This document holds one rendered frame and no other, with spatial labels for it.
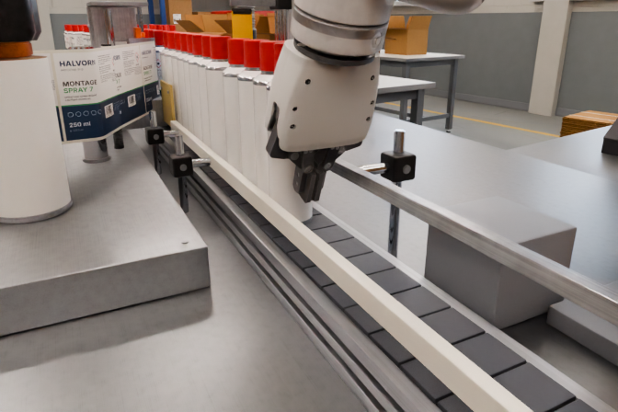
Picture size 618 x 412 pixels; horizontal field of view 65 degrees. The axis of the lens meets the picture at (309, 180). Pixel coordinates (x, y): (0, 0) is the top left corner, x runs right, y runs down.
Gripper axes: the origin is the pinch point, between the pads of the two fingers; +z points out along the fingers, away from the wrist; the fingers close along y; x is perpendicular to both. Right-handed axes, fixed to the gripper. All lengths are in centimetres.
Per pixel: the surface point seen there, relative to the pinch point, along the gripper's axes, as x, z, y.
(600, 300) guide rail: 28.4, -11.9, -2.8
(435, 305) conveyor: 18.9, -0.1, -2.9
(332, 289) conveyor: 13.1, 2.0, 3.5
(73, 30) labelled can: -250, 79, 13
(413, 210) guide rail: 13.0, -5.8, -2.9
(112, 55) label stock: -51, 7, 14
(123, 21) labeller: -72, 9, 9
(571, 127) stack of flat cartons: -182, 141, -364
